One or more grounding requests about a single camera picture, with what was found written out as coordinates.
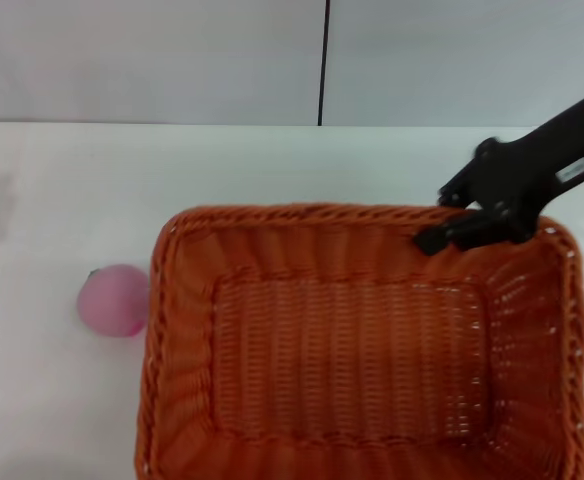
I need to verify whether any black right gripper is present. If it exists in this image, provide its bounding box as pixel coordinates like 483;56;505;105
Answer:
412;87;584;258

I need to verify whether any orange woven plastic basket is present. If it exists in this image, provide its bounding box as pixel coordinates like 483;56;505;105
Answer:
132;202;584;480

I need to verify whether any pink toy peach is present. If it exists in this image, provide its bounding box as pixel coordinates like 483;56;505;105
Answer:
76;263;152;340

